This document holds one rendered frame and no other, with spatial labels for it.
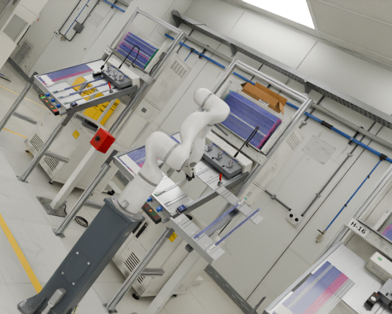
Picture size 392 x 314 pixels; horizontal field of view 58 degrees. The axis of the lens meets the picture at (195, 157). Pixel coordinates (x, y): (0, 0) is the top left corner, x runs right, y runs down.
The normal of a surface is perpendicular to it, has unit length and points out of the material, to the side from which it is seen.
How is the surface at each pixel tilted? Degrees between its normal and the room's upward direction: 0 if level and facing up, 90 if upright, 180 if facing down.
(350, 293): 44
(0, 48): 90
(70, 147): 90
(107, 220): 90
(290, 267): 90
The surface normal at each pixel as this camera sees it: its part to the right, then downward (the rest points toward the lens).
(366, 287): 0.10, -0.77
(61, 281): -0.20, -0.07
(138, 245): -0.47, -0.29
